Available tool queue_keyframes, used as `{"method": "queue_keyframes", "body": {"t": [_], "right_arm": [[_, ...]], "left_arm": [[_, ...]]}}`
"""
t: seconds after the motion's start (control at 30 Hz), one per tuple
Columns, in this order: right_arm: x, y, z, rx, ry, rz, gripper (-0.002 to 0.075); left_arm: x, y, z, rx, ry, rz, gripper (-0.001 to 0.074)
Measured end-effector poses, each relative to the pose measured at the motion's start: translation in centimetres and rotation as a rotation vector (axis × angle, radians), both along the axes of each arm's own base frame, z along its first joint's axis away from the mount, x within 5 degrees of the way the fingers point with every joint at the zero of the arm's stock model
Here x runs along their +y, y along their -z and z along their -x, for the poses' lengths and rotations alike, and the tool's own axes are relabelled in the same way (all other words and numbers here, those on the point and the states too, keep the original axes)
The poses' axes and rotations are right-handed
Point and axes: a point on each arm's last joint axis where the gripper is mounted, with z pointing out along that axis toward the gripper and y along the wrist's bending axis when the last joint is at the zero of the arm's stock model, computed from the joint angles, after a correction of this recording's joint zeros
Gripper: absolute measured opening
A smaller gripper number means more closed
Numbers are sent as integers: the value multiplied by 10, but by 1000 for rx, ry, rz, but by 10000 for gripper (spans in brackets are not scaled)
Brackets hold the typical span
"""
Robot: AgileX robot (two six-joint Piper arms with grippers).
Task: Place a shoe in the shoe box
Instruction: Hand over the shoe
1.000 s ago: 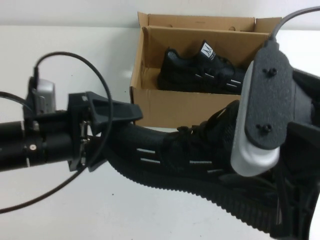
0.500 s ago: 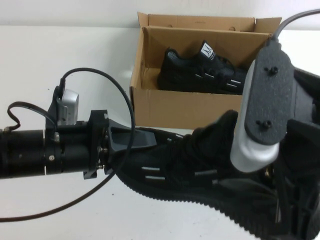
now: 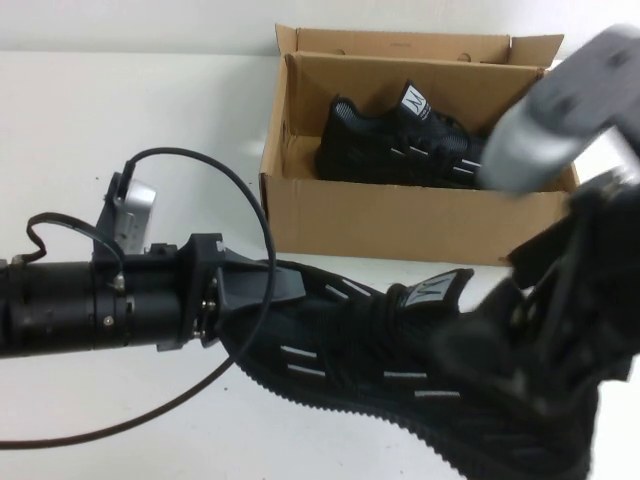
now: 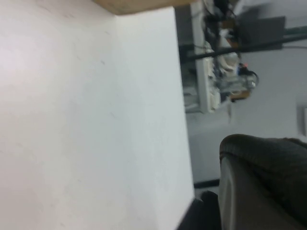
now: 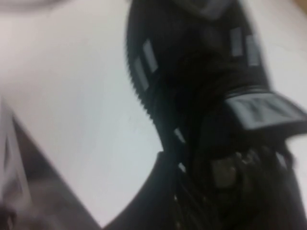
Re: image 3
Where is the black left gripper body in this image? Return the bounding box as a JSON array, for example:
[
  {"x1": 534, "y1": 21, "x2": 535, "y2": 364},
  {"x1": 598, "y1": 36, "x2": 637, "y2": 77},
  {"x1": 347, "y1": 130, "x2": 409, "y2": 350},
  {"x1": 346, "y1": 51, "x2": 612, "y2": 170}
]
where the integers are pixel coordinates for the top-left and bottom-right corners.
[{"x1": 157, "y1": 233, "x2": 231, "y2": 351}]

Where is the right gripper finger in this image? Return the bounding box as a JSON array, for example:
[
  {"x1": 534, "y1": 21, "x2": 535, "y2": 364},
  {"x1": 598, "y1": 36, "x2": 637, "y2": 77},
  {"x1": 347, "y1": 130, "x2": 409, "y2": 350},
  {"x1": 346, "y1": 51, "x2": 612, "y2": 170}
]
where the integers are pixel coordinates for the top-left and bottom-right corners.
[{"x1": 499, "y1": 289, "x2": 630, "y2": 392}]

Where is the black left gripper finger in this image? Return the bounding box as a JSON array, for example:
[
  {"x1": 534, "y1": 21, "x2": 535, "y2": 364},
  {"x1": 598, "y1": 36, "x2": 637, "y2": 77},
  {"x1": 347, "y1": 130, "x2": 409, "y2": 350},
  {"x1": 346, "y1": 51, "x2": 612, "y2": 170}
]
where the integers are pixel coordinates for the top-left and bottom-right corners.
[{"x1": 217, "y1": 251, "x2": 307, "y2": 314}]

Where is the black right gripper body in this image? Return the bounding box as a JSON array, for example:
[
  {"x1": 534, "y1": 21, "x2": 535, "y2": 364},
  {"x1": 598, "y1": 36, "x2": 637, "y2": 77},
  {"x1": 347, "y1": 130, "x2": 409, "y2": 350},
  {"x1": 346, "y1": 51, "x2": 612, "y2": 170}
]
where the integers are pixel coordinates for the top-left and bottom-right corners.
[{"x1": 507, "y1": 164, "x2": 640, "y2": 321}]

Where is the black sneaker with white stripes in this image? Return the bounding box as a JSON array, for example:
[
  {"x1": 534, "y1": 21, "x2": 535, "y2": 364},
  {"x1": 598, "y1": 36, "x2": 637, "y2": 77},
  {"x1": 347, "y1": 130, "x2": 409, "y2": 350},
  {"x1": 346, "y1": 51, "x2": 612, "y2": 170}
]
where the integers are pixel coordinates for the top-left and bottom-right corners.
[
  {"x1": 313, "y1": 79, "x2": 501, "y2": 190},
  {"x1": 219, "y1": 267, "x2": 640, "y2": 480}
]

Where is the brown cardboard shoe box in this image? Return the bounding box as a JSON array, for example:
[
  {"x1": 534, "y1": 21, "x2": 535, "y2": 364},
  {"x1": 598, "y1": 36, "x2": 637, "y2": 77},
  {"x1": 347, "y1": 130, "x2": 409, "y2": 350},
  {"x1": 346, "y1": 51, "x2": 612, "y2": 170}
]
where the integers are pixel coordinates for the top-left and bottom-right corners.
[{"x1": 259, "y1": 22, "x2": 581, "y2": 266}]

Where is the black left camera cable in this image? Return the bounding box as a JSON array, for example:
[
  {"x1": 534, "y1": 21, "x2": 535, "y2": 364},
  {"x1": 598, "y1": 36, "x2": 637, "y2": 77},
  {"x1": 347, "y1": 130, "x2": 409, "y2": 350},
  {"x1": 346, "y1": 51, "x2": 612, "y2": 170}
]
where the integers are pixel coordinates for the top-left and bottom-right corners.
[{"x1": 0, "y1": 145, "x2": 279, "y2": 460}]

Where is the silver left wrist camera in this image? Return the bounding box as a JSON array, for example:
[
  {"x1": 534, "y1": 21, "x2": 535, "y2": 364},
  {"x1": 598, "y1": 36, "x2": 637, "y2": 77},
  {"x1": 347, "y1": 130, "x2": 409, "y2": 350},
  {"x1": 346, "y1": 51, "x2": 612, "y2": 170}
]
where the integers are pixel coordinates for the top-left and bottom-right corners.
[{"x1": 113, "y1": 182, "x2": 157, "y2": 256}]

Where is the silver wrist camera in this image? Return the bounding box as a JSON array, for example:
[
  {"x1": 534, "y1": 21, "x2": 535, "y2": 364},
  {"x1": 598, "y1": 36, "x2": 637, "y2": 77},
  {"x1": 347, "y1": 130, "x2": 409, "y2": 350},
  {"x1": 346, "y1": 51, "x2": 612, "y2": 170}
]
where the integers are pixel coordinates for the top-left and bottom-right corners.
[
  {"x1": 113, "y1": 182, "x2": 157, "y2": 256},
  {"x1": 477, "y1": 102, "x2": 596, "y2": 194}
]

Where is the dark left camera mount bracket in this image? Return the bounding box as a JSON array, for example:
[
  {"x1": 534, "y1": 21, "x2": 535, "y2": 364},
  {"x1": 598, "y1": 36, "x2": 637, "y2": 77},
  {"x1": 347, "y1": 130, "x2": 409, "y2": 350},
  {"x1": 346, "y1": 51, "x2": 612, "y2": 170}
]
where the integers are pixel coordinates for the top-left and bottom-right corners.
[{"x1": 93, "y1": 171, "x2": 179, "y2": 266}]

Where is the dark camera mount bracket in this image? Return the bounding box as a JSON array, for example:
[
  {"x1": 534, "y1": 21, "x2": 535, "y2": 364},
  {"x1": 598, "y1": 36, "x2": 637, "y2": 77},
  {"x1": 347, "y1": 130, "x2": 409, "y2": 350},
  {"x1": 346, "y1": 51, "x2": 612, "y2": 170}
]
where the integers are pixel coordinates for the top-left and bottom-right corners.
[
  {"x1": 529, "y1": 22, "x2": 640, "y2": 146},
  {"x1": 93, "y1": 171, "x2": 179, "y2": 266}
]

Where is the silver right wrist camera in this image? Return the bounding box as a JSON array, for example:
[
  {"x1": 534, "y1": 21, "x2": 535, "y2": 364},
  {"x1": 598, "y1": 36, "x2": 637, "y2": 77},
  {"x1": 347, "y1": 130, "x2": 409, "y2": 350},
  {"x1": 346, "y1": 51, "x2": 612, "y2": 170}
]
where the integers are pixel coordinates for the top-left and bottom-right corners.
[{"x1": 477, "y1": 102, "x2": 596, "y2": 194}]

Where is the thin black arm wire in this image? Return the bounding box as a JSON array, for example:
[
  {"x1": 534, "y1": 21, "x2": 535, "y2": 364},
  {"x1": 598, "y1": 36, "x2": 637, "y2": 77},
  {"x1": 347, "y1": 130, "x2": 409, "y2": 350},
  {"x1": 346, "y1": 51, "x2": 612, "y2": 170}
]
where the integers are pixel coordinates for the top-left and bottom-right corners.
[{"x1": 14, "y1": 212, "x2": 126, "y2": 294}]

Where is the dark right camera mount bracket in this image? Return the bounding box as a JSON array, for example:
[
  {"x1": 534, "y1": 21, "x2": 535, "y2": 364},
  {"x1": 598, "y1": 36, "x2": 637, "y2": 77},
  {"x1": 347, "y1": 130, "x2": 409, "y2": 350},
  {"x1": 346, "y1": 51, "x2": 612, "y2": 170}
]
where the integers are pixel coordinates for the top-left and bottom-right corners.
[{"x1": 529, "y1": 22, "x2": 640, "y2": 146}]

